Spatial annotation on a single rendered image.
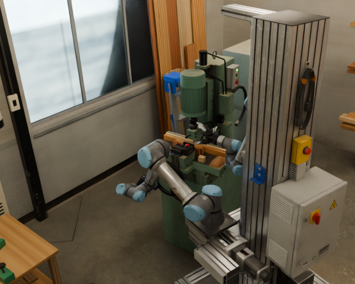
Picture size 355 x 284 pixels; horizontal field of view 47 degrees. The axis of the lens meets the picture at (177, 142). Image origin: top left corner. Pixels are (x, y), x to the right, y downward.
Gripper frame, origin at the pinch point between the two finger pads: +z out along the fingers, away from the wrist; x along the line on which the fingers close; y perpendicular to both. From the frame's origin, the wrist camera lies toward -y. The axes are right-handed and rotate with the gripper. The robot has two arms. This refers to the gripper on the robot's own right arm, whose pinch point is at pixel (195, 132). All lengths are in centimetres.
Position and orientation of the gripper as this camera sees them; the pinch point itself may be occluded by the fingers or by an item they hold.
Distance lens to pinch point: 286.3
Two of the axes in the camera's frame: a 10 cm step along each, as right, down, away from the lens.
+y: -5.8, 2.2, -7.9
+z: -8.1, -2.6, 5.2
